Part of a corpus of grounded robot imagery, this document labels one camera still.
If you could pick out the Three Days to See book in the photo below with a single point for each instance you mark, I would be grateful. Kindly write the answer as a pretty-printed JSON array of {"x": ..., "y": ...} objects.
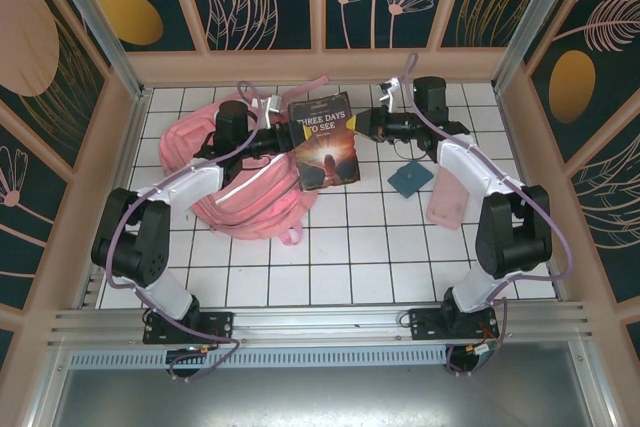
[{"x": 325, "y": 157}]

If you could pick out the teal snap wallet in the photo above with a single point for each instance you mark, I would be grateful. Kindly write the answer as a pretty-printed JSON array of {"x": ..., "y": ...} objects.
[{"x": 409, "y": 179}]

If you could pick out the pink student backpack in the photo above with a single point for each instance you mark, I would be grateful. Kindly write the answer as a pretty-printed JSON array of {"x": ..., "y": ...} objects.
[{"x": 250, "y": 197}]

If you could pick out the pink pencil case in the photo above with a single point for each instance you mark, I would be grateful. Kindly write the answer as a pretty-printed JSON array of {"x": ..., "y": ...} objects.
[{"x": 445, "y": 207}]

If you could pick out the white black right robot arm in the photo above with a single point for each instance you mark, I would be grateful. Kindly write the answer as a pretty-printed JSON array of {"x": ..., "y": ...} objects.
[{"x": 510, "y": 232}]

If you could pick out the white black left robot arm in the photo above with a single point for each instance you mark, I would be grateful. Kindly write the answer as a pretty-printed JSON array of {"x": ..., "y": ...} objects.
[{"x": 145, "y": 232}]

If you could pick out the panel with small orange oval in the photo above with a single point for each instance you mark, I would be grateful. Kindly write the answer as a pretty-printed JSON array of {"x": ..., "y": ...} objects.
[{"x": 130, "y": 17}]

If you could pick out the side panel with orange oval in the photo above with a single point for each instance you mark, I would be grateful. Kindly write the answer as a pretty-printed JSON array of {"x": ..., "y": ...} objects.
[{"x": 575, "y": 82}]

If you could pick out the side panel with pink leaves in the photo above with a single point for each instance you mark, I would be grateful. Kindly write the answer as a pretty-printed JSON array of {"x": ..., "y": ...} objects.
[{"x": 610, "y": 217}]

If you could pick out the side panel with pale disc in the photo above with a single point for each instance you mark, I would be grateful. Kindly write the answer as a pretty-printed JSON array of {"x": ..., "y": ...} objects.
[{"x": 30, "y": 47}]

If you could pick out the side panel with pink flower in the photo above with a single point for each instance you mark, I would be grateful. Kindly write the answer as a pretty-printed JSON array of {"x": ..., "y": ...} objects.
[{"x": 25, "y": 227}]

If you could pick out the grey metal sheet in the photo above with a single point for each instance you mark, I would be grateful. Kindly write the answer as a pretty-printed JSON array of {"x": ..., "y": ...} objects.
[{"x": 320, "y": 397}]

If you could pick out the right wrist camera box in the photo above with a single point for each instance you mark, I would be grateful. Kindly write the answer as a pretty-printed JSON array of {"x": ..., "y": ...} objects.
[{"x": 389, "y": 89}]

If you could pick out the aluminium side rail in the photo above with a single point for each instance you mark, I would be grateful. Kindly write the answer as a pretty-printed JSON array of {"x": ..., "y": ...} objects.
[
  {"x": 130, "y": 147},
  {"x": 532, "y": 197}
]

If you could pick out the aluminium corner post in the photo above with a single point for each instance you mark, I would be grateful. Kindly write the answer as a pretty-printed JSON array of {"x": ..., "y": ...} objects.
[
  {"x": 97, "y": 22},
  {"x": 536, "y": 22}
]

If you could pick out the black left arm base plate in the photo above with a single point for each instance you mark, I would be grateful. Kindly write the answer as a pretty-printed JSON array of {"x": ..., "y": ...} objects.
[{"x": 220, "y": 324}]

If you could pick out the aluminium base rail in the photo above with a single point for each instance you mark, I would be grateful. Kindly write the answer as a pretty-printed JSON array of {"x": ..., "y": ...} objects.
[{"x": 320, "y": 322}]

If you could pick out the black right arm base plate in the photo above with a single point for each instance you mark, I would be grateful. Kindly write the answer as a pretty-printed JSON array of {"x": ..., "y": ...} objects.
[{"x": 422, "y": 324}]

